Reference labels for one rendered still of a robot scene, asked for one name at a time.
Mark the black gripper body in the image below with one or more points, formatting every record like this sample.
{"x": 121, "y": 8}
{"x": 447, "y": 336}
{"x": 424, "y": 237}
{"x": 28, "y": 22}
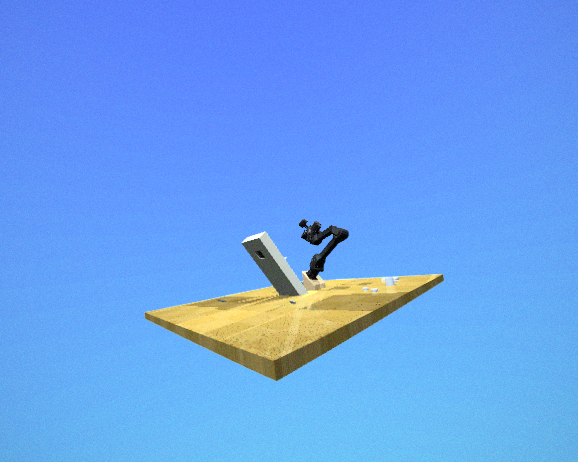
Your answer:
{"x": 303, "y": 223}

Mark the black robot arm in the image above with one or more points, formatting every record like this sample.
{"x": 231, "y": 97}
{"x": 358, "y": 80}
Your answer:
{"x": 315, "y": 238}

